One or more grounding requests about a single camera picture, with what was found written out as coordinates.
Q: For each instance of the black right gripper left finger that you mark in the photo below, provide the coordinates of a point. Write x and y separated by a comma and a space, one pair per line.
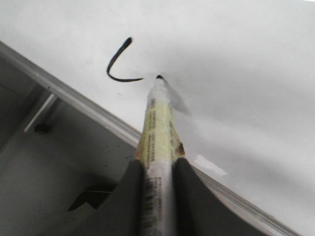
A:
120, 214

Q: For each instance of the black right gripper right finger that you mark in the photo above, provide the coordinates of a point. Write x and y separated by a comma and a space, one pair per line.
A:
200, 212

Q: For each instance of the yellow white marker pen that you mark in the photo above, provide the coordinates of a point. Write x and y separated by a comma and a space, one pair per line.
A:
158, 149

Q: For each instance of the white whiteboard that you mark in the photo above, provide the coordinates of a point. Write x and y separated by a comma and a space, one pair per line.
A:
242, 74

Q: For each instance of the white perforated metal panel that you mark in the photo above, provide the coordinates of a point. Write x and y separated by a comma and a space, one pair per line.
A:
46, 166

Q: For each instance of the silver metal bracket rod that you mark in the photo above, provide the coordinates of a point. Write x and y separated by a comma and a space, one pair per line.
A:
42, 111

